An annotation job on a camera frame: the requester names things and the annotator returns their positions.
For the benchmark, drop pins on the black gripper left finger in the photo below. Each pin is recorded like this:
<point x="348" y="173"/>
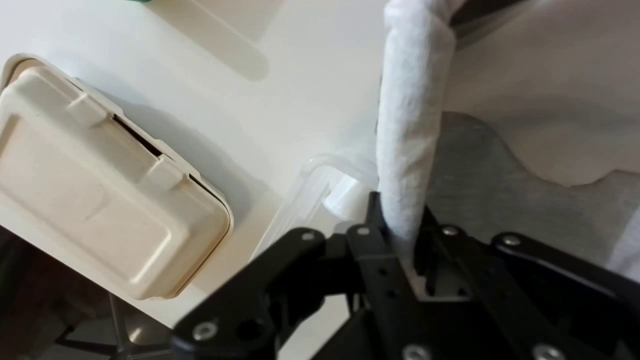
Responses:
<point x="253" y="314"/>

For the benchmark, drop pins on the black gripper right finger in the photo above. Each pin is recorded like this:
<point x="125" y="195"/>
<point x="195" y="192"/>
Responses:
<point x="545" y="303"/>

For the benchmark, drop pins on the grey fabric storage bin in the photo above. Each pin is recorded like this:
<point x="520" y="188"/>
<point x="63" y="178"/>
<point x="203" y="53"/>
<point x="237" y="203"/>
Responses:
<point x="515" y="115"/>

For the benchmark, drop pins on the white main table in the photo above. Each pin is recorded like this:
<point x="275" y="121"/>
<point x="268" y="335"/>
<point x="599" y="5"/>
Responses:
<point x="244" y="90"/>

